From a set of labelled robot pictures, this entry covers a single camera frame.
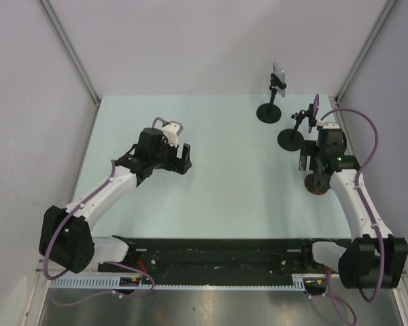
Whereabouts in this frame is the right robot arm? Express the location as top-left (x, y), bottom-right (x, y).
top-left (299, 123), bottom-right (408, 289)

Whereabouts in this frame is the black phone stand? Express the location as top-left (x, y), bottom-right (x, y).
top-left (277, 110), bottom-right (307, 151)
top-left (256, 73), bottom-right (282, 124)

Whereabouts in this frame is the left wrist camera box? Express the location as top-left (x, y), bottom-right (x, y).
top-left (162, 121), bottom-right (184, 147)

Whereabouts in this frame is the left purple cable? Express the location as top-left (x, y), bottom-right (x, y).
top-left (42, 117), bottom-right (166, 308)

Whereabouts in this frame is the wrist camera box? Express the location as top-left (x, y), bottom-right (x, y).
top-left (162, 121), bottom-right (184, 147)
top-left (316, 120), bottom-right (340, 130)

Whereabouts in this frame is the brown base phone stand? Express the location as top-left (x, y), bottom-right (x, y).
top-left (304, 173), bottom-right (330, 196)

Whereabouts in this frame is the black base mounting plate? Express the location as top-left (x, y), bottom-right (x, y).
top-left (115, 236), bottom-right (324, 274)

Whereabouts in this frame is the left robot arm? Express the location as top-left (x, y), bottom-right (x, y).
top-left (39, 121), bottom-right (192, 280)

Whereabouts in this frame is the white cable duct rail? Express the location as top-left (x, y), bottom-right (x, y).
top-left (50, 274), bottom-right (326, 291)

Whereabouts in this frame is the black phone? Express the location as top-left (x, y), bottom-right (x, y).
top-left (298, 141), bottom-right (308, 171)

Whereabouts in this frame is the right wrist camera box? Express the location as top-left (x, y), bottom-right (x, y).
top-left (316, 120), bottom-right (340, 130)

